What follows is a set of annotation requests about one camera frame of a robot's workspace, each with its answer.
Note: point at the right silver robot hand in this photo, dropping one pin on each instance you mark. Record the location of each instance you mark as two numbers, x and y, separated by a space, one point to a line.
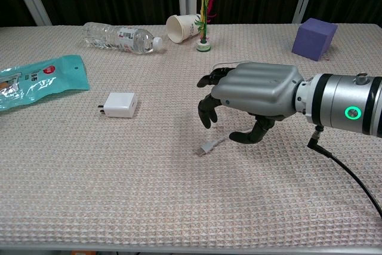
256 84

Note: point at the white charger with cable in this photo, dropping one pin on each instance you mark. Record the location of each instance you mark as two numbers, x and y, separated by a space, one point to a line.
120 104

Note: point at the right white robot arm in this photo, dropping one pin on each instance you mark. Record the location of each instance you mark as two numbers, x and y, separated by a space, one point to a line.
334 102

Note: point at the purple foam cube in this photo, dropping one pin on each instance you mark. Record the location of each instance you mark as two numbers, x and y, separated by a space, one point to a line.
311 40

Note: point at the white paper cup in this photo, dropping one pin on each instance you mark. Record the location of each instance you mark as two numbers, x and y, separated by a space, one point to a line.
182 28

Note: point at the beige waffle table cloth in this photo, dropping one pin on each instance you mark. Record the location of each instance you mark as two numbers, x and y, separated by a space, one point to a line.
149 177

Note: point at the clear plastic water bottle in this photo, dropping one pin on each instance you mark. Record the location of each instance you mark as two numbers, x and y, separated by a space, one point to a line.
119 37

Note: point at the teal wet wipes pack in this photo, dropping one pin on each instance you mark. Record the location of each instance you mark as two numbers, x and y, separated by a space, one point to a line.
44 79

